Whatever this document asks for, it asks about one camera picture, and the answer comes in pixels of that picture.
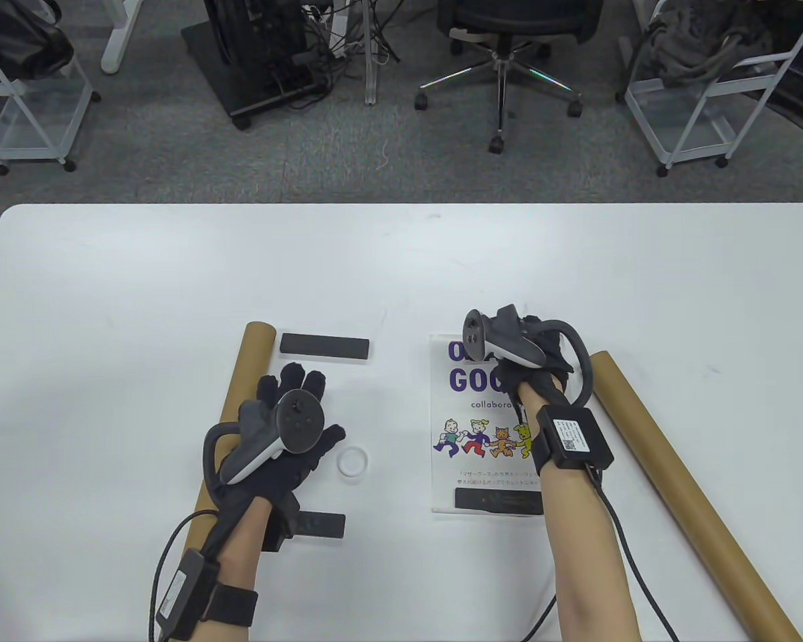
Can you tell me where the black wrist strap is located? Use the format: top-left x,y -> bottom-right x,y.
204,583 -> 260,628
530,428 -> 555,477

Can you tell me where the person's left hand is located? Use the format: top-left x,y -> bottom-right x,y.
213,363 -> 347,519

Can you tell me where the black computer tower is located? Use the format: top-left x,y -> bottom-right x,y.
203,0 -> 308,68

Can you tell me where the black shoulder bag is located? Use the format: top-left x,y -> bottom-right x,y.
0,0 -> 74,82

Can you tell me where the person's right hand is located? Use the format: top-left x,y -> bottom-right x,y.
495,313 -> 574,407

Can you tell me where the white wheeled cart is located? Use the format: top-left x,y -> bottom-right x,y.
0,27 -> 102,176
617,0 -> 803,178

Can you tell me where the black wheeled platform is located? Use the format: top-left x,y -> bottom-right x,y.
181,23 -> 332,131

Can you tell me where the brown cardboard mailing tube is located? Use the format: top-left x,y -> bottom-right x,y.
588,351 -> 803,642
157,322 -> 277,642

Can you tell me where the black office chair chrome base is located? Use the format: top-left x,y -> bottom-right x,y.
415,0 -> 606,153

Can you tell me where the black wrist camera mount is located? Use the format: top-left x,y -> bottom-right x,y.
261,498 -> 302,553

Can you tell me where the white poster purple lettering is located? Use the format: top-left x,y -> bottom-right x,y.
430,333 -> 556,516

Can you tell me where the black wrist sensor box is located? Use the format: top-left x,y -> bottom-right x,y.
155,550 -> 220,641
535,406 -> 614,472

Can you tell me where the black bar weight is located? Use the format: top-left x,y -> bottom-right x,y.
280,332 -> 370,363
298,512 -> 346,540
454,487 -> 545,516

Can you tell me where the person's left forearm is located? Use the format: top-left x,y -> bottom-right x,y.
197,498 -> 274,642

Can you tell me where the grey crumpled cloth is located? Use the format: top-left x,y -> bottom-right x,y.
642,0 -> 777,84

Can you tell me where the grey white hand controller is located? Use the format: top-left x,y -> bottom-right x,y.
464,304 -> 594,407
203,390 -> 327,487

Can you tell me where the person's right forearm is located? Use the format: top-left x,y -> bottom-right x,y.
519,381 -> 643,642

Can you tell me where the white desk leg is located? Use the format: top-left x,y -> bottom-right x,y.
100,0 -> 147,76

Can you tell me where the white cable channel post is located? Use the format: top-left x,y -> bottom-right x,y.
363,0 -> 380,106

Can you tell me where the tangle of black cables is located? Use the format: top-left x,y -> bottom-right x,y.
301,0 -> 402,68

